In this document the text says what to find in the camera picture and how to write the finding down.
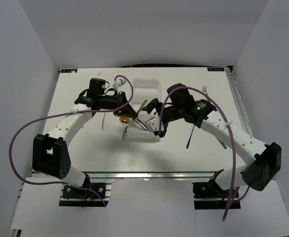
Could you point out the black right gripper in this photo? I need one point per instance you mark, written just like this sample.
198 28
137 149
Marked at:
156 104

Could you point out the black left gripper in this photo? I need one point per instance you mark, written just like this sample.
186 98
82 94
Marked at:
126 111

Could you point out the gold spoon plain handle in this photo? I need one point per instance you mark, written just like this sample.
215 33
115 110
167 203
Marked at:
124 120

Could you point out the purple metallic spoon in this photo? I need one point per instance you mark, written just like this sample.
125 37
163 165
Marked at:
141 123

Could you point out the silver spoon green handle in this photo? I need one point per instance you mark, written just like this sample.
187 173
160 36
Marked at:
133 119

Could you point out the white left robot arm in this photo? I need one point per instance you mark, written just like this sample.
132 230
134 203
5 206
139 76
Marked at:
50 151

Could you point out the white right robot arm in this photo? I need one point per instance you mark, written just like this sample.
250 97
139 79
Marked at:
262 161

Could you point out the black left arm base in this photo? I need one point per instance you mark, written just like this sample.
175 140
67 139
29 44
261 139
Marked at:
71 197

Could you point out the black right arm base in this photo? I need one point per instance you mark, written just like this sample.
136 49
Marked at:
207 194

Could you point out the white three-compartment plastic tray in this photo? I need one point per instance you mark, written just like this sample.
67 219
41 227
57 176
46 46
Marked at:
148 89

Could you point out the blue label sticker left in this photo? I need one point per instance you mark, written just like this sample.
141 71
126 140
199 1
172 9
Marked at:
68 71

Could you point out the blue label sticker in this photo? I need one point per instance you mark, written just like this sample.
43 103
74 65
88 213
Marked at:
68 71
215 69

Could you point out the blue label sticker right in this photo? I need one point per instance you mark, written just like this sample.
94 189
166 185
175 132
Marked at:
215 69

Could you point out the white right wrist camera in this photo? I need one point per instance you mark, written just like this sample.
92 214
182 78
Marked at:
153 124

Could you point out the silver fork green handle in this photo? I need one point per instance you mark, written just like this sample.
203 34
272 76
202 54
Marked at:
204 90

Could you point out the knife with teal handle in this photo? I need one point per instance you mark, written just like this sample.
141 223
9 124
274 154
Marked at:
222 144

